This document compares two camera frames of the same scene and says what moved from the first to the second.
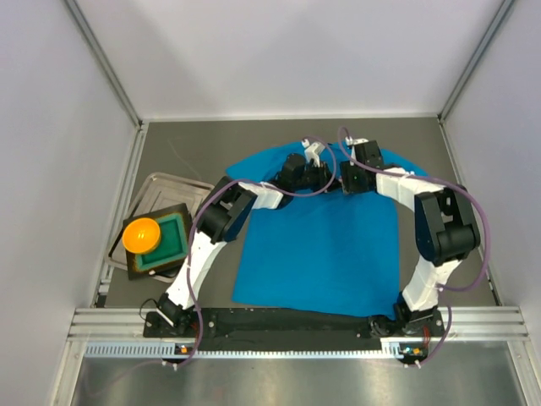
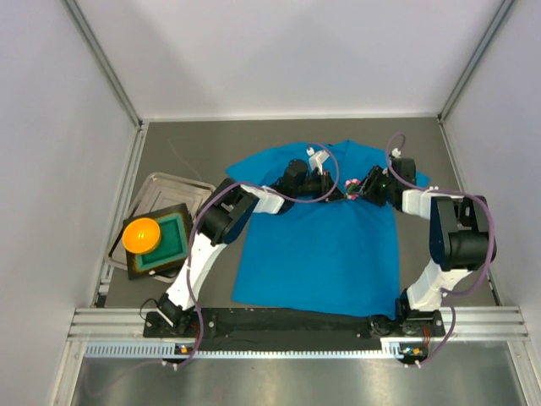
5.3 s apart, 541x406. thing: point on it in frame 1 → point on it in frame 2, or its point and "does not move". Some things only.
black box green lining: [174, 248] does not move
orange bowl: [140, 235] does not move
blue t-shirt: [323, 249] does not move
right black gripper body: [346, 179] → [371, 189]
